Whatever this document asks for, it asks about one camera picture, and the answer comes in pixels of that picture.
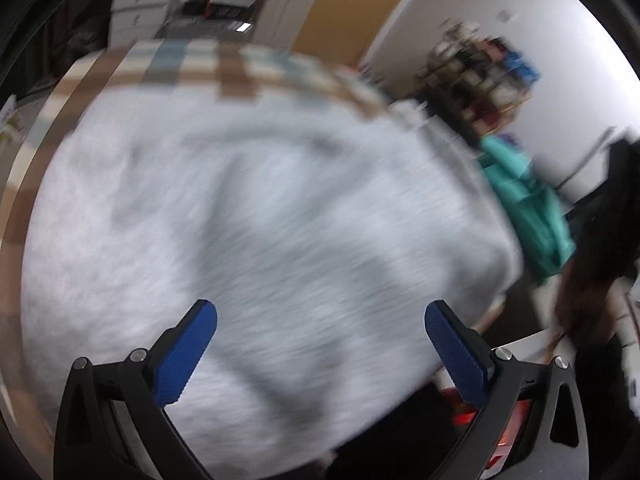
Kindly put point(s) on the light grey hoodie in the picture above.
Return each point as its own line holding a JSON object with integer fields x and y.
{"x": 250, "y": 220}

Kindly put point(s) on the wooden shoe rack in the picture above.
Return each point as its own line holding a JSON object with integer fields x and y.
{"x": 475, "y": 75}

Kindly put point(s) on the tall white cabinet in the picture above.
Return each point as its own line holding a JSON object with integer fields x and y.
{"x": 287, "y": 5}

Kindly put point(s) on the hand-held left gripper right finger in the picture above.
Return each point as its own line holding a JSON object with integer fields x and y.
{"x": 457, "y": 355}

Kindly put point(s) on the checked blanket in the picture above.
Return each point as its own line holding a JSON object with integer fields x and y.
{"x": 165, "y": 62}

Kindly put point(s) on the red object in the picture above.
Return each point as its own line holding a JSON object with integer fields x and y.
{"x": 515, "y": 412}

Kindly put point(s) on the white drawer cabinet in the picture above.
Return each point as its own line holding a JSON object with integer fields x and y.
{"x": 137, "y": 7}

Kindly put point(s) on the thin black stand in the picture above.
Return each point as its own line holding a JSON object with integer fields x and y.
{"x": 590, "y": 157}

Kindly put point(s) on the wooden door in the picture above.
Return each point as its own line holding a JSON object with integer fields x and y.
{"x": 350, "y": 5}

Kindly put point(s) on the teal cloth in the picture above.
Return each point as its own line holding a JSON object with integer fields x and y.
{"x": 530, "y": 210}

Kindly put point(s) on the silver suitcase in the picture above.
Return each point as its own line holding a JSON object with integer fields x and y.
{"x": 200, "y": 25}

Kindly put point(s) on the black boxes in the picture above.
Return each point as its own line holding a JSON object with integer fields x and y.
{"x": 225, "y": 10}

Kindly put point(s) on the dark cloth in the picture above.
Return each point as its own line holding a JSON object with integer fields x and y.
{"x": 600, "y": 240}

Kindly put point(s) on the white printed packet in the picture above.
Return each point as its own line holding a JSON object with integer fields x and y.
{"x": 10, "y": 122}

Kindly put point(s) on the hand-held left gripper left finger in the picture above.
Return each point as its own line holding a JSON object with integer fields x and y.
{"x": 185, "y": 355}

